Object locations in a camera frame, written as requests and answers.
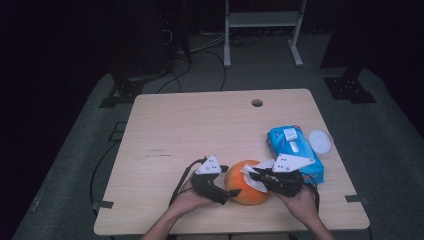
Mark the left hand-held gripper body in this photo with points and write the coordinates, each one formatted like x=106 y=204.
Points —
x=208 y=188

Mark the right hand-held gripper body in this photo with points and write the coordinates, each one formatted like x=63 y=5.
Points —
x=286 y=185

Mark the orange plush toy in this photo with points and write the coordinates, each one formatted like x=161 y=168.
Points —
x=240 y=191

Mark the blue wet wipe pack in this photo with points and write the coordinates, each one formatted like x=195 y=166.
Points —
x=305 y=146

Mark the person's left hand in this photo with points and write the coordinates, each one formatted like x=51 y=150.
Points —
x=190 y=203

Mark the person's right hand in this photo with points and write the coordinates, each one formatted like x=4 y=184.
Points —
x=300 y=206

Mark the white round lid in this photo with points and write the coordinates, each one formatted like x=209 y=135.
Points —
x=320 y=141

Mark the black tape strip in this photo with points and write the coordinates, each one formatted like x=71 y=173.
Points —
x=356 y=199
x=102 y=204

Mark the black stand base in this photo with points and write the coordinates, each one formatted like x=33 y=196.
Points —
x=348 y=88
x=128 y=90

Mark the white metal stand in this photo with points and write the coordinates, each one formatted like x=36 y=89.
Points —
x=263 y=19

